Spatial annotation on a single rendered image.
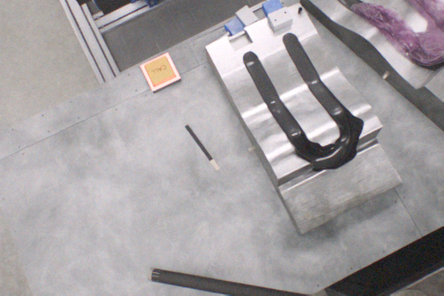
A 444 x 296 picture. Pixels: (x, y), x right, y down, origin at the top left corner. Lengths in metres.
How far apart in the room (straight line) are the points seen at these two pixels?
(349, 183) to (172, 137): 0.44
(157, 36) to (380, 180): 1.15
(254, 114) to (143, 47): 0.94
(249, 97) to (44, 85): 1.31
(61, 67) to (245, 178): 1.31
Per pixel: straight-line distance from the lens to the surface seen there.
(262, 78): 1.15
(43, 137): 1.29
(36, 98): 2.26
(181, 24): 1.98
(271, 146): 1.05
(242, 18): 1.24
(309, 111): 1.10
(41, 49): 2.34
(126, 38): 1.99
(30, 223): 1.27
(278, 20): 1.17
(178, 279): 1.12
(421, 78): 1.23
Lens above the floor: 1.95
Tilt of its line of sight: 75 degrees down
